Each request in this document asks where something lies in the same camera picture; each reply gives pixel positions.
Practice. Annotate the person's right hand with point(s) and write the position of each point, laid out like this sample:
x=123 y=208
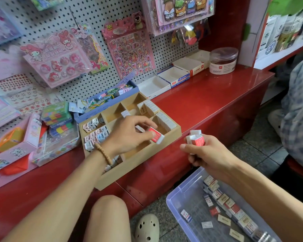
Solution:
x=217 y=158

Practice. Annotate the person's left hand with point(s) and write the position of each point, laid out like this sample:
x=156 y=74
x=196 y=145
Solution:
x=123 y=136

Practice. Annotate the handful of boxed erasers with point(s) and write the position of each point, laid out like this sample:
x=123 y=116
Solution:
x=197 y=139

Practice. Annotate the red label eraser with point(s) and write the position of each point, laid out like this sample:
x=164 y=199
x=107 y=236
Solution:
x=155 y=135

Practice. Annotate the wooden compartment tray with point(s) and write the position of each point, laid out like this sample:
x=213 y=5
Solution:
x=156 y=148

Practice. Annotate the clear plastic storage bin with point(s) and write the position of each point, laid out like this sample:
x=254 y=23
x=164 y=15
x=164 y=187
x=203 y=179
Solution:
x=184 y=199

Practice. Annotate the blue white eraser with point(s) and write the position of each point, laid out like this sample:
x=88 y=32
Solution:
x=186 y=215

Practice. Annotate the small white eraser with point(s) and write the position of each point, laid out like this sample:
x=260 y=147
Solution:
x=206 y=224

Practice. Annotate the person's left forearm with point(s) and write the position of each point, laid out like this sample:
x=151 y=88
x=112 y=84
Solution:
x=55 y=204

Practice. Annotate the person's right forearm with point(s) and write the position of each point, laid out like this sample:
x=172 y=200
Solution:
x=272 y=204

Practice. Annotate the blue box of trinkets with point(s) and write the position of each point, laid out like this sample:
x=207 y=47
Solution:
x=103 y=100

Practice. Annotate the white tray box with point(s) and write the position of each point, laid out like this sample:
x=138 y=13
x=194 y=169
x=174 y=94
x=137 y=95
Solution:
x=153 y=87
x=173 y=76
x=192 y=63

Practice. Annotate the person's left leg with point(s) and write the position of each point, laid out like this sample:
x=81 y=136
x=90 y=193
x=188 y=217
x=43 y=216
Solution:
x=107 y=221

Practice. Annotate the person's left cream clog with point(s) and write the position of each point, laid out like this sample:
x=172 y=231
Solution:
x=146 y=228

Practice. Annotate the yellow orange toy box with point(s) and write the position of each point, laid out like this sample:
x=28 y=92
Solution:
x=10 y=139

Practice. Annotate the red display counter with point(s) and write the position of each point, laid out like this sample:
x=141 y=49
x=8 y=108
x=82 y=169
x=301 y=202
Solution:
x=217 y=98

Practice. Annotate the stack of colourful packs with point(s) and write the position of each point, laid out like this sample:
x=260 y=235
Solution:
x=56 y=116

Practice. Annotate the black stool red cushion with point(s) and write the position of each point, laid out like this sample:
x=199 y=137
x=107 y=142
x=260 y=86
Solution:
x=293 y=181

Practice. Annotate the pink sticker pack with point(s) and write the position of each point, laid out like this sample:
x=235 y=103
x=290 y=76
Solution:
x=55 y=58
x=129 y=47

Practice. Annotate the green edged sticker pack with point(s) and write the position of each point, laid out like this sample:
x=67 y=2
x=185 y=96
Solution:
x=93 y=50

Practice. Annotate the round clear plastic jar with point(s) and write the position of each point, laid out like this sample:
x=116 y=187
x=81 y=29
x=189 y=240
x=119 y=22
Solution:
x=223 y=62

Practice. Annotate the pink tray of trinkets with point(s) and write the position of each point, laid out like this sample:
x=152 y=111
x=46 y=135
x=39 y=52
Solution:
x=20 y=153

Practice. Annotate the red patterned sticker sheet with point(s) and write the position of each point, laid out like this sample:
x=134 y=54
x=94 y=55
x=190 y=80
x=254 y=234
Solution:
x=25 y=95

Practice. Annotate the red folded cloth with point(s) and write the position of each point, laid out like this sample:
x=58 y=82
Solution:
x=15 y=166

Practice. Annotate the clear bag of colourful toys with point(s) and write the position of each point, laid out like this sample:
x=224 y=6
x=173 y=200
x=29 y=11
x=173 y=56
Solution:
x=192 y=33

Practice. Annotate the pastel cartoon sticker pack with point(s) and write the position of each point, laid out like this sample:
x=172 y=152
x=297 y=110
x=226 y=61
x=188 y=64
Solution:
x=1 y=111

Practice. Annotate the white pegboard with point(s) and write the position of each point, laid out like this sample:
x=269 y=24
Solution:
x=91 y=7

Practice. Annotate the pale pink card pack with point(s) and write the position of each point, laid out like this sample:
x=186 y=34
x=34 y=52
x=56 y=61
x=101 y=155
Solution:
x=7 y=63

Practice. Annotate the white side shelf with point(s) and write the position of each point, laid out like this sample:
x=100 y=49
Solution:
x=283 y=32

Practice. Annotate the clear glitter sticker sheet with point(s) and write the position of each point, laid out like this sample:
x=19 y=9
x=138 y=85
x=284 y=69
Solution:
x=2 y=22

